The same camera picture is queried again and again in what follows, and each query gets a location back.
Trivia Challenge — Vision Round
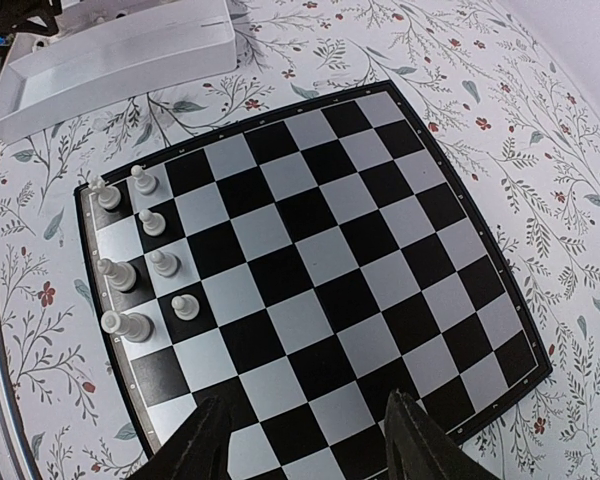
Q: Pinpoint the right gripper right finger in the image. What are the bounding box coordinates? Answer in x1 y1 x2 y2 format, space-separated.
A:
384 389 497 480

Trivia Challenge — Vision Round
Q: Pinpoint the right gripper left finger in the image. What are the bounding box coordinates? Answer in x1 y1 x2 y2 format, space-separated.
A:
130 397 232 480

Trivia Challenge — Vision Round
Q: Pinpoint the white chess king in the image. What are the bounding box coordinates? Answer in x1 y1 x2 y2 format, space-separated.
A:
100 310 153 343

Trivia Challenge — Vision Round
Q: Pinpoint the white chess pawn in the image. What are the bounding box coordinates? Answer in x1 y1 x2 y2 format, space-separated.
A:
171 294 200 321
131 165 158 196
149 250 180 278
138 209 166 237

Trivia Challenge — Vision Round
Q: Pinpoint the white chess rook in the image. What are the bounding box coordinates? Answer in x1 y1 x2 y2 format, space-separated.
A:
89 176 122 211

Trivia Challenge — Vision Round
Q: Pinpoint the black silver chess board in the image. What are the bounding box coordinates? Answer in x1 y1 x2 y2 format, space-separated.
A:
74 81 552 479

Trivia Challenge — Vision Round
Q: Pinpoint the floral patterned table mat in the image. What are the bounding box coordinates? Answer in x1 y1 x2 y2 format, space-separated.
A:
0 1 600 479

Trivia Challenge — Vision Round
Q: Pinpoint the white plastic compartment tray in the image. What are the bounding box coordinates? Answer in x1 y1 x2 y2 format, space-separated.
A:
0 0 237 144

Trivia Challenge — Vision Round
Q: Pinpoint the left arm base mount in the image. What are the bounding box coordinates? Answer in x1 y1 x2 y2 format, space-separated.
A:
0 0 63 46

